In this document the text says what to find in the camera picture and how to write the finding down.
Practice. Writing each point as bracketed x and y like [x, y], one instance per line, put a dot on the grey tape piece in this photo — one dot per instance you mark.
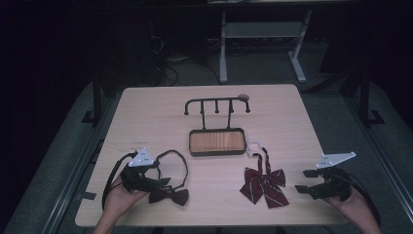
[87, 196]

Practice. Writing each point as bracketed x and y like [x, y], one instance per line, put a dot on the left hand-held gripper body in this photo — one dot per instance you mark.
[140, 159]

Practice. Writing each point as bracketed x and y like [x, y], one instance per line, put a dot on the person's right hand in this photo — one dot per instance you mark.
[350, 206]

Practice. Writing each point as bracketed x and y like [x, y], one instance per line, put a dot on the person's left hand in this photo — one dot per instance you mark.
[121, 200]

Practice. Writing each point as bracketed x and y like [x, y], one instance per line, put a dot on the black metal stand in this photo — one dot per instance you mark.
[96, 100]
[365, 100]

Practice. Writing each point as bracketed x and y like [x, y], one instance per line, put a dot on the dark red striped bow tie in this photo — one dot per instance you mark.
[263, 187]

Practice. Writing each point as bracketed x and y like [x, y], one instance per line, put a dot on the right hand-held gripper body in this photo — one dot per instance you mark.
[334, 187]

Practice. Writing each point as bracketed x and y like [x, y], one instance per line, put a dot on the black hook rack wooden tray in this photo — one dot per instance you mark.
[217, 141]

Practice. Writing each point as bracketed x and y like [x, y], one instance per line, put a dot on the white metal desk frame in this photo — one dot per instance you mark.
[263, 30]

